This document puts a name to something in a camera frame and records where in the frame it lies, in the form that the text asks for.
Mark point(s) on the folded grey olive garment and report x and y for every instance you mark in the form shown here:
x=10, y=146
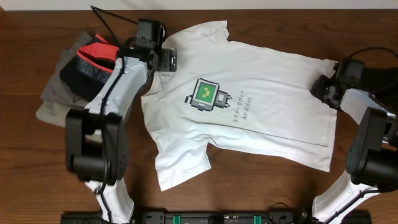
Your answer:
x=57, y=96

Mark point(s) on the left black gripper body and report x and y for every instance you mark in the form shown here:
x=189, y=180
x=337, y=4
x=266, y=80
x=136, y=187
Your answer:
x=164, y=61

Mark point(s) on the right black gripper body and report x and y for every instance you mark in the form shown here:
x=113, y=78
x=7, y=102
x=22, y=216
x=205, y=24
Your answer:
x=322, y=91

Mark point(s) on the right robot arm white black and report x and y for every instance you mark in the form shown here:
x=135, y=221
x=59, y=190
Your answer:
x=369, y=96

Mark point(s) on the white t-shirt with robot print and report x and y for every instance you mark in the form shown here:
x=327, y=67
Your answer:
x=239, y=97

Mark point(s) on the black garment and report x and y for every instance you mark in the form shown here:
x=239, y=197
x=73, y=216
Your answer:
x=382, y=83

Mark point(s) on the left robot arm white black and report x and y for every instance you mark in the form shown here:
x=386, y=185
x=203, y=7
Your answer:
x=97, y=147

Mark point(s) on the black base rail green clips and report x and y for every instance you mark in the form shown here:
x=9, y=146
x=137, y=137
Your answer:
x=275, y=215

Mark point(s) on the folded black red shorts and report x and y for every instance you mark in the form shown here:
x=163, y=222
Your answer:
x=87, y=72

